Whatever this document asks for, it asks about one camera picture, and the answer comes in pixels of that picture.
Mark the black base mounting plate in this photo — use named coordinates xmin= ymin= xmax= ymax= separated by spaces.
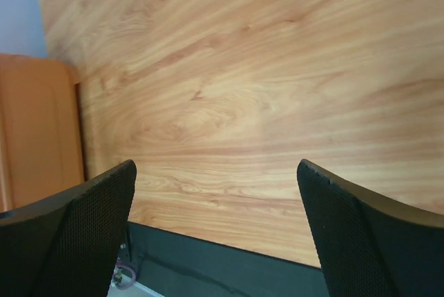
xmin=118 ymin=223 xmax=328 ymax=296

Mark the orange plastic basket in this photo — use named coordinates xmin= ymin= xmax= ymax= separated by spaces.
xmin=1 ymin=54 xmax=85 ymax=212

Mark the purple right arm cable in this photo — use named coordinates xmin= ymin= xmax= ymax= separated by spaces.
xmin=112 ymin=258 xmax=137 ymax=291

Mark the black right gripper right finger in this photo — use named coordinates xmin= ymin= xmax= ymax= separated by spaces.
xmin=296 ymin=160 xmax=443 ymax=296

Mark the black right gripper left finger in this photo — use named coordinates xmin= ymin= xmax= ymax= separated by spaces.
xmin=1 ymin=160 xmax=137 ymax=296

